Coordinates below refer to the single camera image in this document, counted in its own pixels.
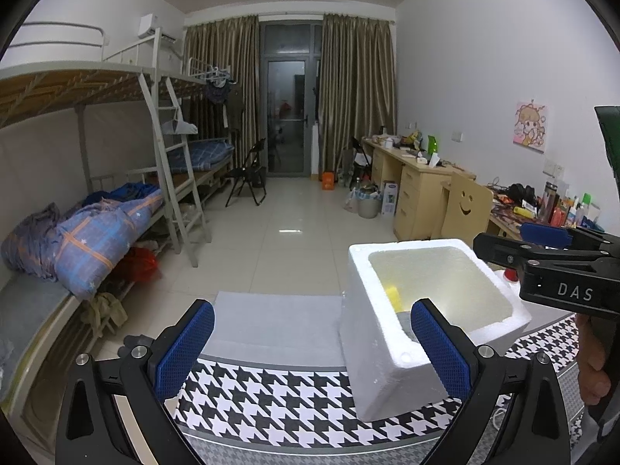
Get black folding chair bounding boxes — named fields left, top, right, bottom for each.
left=225, top=138, right=268, bottom=205
left=349, top=136, right=376, bottom=189

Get dark hanging clothes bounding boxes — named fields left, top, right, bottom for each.
left=203, top=80, right=238, bottom=105

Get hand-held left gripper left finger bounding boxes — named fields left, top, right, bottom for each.
left=55, top=299, right=216, bottom=465

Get brown curtain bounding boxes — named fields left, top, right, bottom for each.
left=184, top=15, right=262, bottom=180
left=320, top=12, right=399, bottom=175

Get blue checkered mattress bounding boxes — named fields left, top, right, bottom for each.
left=165, top=138, right=236, bottom=172

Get houndstooth patterned mat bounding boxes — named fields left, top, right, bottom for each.
left=160, top=291, right=589, bottom=465

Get wooden smiley chair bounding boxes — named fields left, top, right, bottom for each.
left=438, top=172, right=495, bottom=243

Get white metal bed ladder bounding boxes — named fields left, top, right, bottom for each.
left=138, top=70, right=214, bottom=267

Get white hanging cloth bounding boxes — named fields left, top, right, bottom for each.
left=162, top=116, right=199, bottom=135

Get white foam box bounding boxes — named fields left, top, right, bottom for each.
left=338, top=238, right=532, bottom=422

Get cartoon wall poster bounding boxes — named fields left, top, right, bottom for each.
left=513, top=101, right=549, bottom=148

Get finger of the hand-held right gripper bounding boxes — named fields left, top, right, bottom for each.
left=472, top=231, right=620, bottom=274
left=519, top=222, right=620, bottom=253

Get olive cloth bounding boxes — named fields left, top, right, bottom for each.
left=82, top=293, right=129, bottom=337

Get row of toiletry bottles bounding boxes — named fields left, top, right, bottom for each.
left=542, top=181, right=606, bottom=231

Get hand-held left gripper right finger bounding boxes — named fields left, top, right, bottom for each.
left=411, top=299, right=572, bottom=465

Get person's right hand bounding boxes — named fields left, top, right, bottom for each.
left=575, top=314, right=613, bottom=406

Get blue plaid quilt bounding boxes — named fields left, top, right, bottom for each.
left=53, top=181, right=165, bottom=301

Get black headphones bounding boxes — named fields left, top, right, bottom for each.
left=508, top=183, right=537, bottom=204

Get glass balcony door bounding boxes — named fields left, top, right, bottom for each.
left=259, top=23, right=324, bottom=177

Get grey bucket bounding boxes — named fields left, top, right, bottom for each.
left=357, top=194, right=382, bottom=218

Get grey mattress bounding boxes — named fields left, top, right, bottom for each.
left=0, top=271, right=81, bottom=379

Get white metal bunk bed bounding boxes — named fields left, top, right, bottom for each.
left=0, top=22, right=214, bottom=422
left=160, top=53, right=239, bottom=204

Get red plastic bag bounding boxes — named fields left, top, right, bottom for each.
left=116, top=247, right=160, bottom=284

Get white carton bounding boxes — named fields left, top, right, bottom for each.
left=382, top=180, right=399, bottom=216

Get light wooden desk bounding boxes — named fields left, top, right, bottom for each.
left=362, top=138, right=478, bottom=243
left=484, top=194, right=606, bottom=243

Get grey-purple blanket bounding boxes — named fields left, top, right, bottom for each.
left=0, top=203, right=61, bottom=279

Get white air conditioner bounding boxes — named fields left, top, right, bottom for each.
left=138, top=14, right=180, bottom=42

